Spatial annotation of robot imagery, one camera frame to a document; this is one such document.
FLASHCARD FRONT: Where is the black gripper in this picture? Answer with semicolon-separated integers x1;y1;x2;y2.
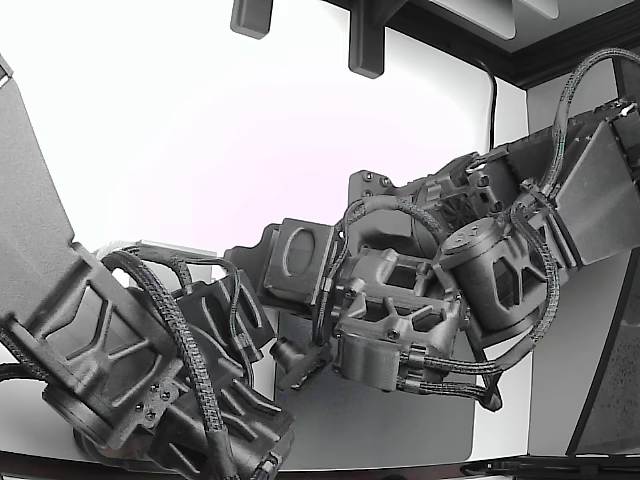
223;217;336;307

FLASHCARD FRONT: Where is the black six-joint robot arm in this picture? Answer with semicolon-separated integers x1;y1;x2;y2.
332;99;640;401

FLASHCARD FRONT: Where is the grey rectangular mat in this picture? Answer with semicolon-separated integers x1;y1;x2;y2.
273;302;476;462

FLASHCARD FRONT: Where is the large white panel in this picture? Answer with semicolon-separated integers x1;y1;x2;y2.
429;0;519;42

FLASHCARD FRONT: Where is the black diagonal pole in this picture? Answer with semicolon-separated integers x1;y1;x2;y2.
566;264;630;457

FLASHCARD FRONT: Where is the small white panel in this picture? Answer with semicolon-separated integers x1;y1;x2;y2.
519;0;561;21

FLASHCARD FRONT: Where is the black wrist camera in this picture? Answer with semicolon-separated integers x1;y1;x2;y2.
269;337;335;392

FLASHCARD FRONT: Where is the braided cable on grey arm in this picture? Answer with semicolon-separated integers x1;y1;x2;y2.
97;247;239;480

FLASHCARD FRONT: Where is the small black bracket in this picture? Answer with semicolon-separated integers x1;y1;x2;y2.
229;0;274;39

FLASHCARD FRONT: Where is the large black bracket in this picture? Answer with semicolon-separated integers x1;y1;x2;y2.
347;0;407;80

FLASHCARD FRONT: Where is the black hanging cable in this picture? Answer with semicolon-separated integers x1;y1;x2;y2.
469;54;500;151

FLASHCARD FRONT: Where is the dark frame beam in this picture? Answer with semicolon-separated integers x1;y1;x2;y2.
319;0;640;89

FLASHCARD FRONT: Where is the braided cable on black arm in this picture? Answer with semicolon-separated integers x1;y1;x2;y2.
397;45;640;412

